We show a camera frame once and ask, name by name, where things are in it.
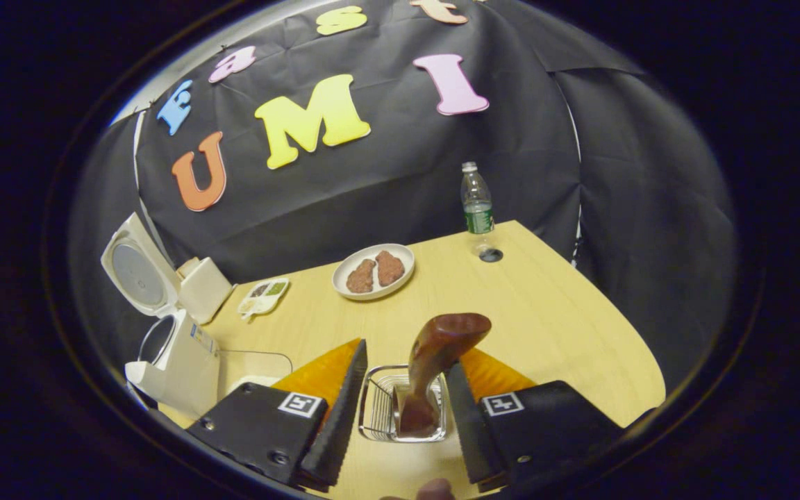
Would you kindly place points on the white rice cooker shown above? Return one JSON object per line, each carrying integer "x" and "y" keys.
{"x": 185, "y": 375}

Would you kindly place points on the white oval plate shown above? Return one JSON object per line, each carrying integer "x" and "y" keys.
{"x": 339, "y": 279}

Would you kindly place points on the black backdrop cloth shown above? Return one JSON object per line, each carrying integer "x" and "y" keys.
{"x": 407, "y": 173}

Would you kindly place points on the brown wooden spoon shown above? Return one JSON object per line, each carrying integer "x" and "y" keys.
{"x": 442, "y": 340}

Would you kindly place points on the clear plastic water bottle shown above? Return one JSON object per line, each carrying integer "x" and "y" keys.
{"x": 478, "y": 215}

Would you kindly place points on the cream tray of rice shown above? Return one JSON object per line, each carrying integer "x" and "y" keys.
{"x": 254, "y": 383}

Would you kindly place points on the white divided bean dish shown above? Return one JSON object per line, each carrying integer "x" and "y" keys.
{"x": 264, "y": 292}

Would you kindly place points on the white toaster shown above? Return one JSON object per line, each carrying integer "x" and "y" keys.
{"x": 209, "y": 292}

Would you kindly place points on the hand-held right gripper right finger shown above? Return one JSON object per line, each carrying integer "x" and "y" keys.
{"x": 473, "y": 430}

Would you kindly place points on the brown meat patty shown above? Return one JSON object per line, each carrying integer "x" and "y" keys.
{"x": 389, "y": 267}
{"x": 361, "y": 276}

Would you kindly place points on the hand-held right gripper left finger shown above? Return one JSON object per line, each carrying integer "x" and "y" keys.
{"x": 341, "y": 423}

